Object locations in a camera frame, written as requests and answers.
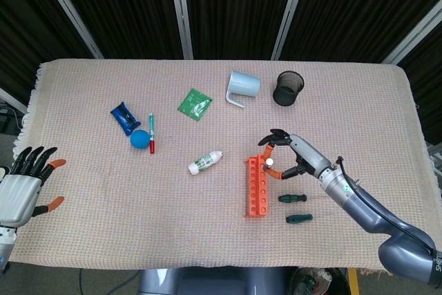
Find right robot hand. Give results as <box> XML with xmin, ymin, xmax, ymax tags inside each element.
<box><xmin>258</xmin><ymin>129</ymin><xmax>333</xmax><ymax>181</ymax></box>

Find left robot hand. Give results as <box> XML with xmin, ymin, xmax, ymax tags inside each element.
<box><xmin>0</xmin><ymin>146</ymin><xmax>67</xmax><ymax>229</ymax></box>

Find green foil sachet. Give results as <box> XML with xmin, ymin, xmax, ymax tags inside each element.
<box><xmin>177</xmin><ymin>88</ymin><xmax>213</xmax><ymax>123</ymax></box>

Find black waste bin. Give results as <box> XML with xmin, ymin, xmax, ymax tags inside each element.
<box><xmin>289</xmin><ymin>267</ymin><xmax>350</xmax><ymax>295</ymax></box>

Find blue snack packet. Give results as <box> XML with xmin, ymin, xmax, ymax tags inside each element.
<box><xmin>110</xmin><ymin>101</ymin><xmax>142</xmax><ymax>137</ymax></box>

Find blue foam ball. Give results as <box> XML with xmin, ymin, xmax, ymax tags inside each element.
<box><xmin>129</xmin><ymin>129</ymin><xmax>151</xmax><ymax>151</ymax></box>

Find grey metal frame struts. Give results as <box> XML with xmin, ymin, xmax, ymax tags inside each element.
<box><xmin>427</xmin><ymin>142</ymin><xmax>442</xmax><ymax>173</ymax></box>

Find beige woven tablecloth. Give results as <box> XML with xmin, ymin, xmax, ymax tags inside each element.
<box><xmin>12</xmin><ymin>59</ymin><xmax>441</xmax><ymax>274</ymax></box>

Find green marker with red cap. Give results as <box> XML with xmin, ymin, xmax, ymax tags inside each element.
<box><xmin>148</xmin><ymin>112</ymin><xmax>157</xmax><ymax>155</ymax></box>

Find grey metal frame post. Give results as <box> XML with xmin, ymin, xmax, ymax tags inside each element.
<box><xmin>0</xmin><ymin>87</ymin><xmax>28</xmax><ymax>115</ymax></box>
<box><xmin>381</xmin><ymin>6</ymin><xmax>442</xmax><ymax>66</ymax></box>
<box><xmin>34</xmin><ymin>0</ymin><xmax>104</xmax><ymax>60</ymax></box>
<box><xmin>168</xmin><ymin>0</ymin><xmax>193</xmax><ymax>60</ymax></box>
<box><xmin>271</xmin><ymin>0</ymin><xmax>311</xmax><ymax>61</ymax></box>

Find white bottle with green label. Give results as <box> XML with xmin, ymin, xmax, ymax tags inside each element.
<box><xmin>188</xmin><ymin>150</ymin><xmax>224</xmax><ymax>175</ymax></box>

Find grey robot torso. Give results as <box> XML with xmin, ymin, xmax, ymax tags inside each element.
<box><xmin>137</xmin><ymin>267</ymin><xmax>298</xmax><ymax>295</ymax></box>

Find dark pleated curtain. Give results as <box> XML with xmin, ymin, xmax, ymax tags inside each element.
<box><xmin>0</xmin><ymin>0</ymin><xmax>442</xmax><ymax>144</ymax></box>

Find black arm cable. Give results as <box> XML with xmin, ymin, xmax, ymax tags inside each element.
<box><xmin>333</xmin><ymin>156</ymin><xmax>436</xmax><ymax>253</ymax></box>

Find light blue plastic cup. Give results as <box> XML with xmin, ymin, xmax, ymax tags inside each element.
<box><xmin>225</xmin><ymin>70</ymin><xmax>262</xmax><ymax>109</ymax></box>

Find orange test tube rack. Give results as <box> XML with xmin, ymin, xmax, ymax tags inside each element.
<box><xmin>243</xmin><ymin>154</ymin><xmax>271</xmax><ymax>220</ymax></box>

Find green screwdriver bit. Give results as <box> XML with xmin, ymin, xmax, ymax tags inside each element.
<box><xmin>278</xmin><ymin>193</ymin><xmax>331</xmax><ymax>204</ymax></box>
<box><xmin>285</xmin><ymin>213</ymin><xmax>314</xmax><ymax>225</ymax></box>

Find black mesh pen holder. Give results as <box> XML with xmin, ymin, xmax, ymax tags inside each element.
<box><xmin>272</xmin><ymin>70</ymin><xmax>306</xmax><ymax>107</ymax></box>

